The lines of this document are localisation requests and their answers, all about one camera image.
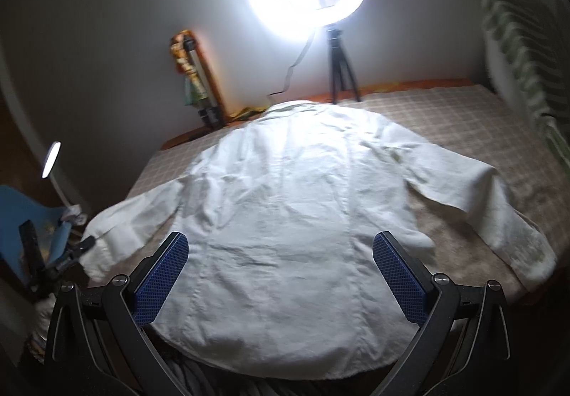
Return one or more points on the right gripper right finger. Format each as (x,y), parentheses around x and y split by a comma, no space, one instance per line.
(429,301)

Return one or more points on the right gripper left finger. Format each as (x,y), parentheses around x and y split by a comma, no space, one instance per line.
(131,302)

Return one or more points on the green white patterned pillow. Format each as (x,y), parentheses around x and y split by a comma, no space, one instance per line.
(528,65)

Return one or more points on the blue chair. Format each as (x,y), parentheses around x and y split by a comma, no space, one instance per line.
(16,208)

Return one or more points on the white shirt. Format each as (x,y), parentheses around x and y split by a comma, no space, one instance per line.
(280,216)

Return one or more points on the small white desk lamp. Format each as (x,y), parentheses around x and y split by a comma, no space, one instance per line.
(47,171)

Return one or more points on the folded silver tripod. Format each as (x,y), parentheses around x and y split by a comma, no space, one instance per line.
(209,110)

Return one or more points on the beige checked bed blanket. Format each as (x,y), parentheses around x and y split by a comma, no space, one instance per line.
(468,121)

